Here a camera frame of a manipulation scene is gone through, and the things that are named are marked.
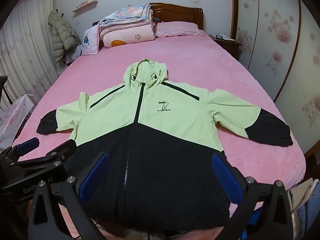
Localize pale cloth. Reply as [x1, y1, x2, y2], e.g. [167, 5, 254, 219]
[65, 44, 83, 64]

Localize pile of clothes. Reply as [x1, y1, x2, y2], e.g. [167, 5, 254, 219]
[286, 177, 320, 240]

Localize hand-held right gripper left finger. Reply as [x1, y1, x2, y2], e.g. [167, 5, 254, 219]
[28, 152, 110, 240]

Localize wooden door frame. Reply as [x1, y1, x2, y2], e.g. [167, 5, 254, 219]
[231, 0, 240, 39]

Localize beige puffer jacket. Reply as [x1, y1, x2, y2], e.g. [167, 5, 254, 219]
[47, 9, 82, 67]

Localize pink bed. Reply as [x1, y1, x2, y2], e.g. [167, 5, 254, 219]
[10, 21, 307, 240]

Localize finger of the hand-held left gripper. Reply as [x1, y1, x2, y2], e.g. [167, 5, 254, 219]
[5, 137, 40, 157]
[10, 139, 77, 173]

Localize wooden headboard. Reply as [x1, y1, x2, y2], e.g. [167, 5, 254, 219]
[92, 3, 204, 30]

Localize pink pillow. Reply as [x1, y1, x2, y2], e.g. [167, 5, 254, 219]
[154, 21, 203, 38]

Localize white cushion with blue print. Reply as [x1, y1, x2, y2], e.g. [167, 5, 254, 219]
[81, 26, 100, 55]

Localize floral folded quilt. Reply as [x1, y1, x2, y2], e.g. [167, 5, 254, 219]
[99, 3, 153, 27]

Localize wooden nightstand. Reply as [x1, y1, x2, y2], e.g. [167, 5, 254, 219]
[209, 34, 242, 60]

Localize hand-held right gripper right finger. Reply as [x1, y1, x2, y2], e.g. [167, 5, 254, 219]
[211, 154, 293, 240]

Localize green and black hooded jacket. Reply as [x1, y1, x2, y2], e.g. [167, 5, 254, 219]
[36, 58, 293, 232]

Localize white curtain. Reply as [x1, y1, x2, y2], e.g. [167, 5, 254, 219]
[0, 0, 59, 120]

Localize wooden wall shelf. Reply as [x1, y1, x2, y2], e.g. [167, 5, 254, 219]
[72, 0, 98, 13]

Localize white plastic bag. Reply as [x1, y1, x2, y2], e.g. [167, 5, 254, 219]
[0, 94, 34, 150]

